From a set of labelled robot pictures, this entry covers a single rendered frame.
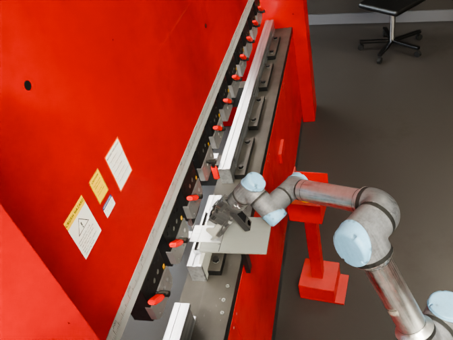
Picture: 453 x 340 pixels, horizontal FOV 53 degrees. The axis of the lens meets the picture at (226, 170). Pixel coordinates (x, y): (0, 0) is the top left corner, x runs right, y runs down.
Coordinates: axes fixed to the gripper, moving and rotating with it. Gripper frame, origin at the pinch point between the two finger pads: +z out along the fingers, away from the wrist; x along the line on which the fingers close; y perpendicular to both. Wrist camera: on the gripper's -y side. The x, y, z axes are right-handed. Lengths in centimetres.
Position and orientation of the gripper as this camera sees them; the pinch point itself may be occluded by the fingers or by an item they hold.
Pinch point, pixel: (216, 232)
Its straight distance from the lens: 181.7
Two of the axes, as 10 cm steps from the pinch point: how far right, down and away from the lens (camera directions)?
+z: -4.7, 5.8, 6.6
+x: -2.0, 6.6, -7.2
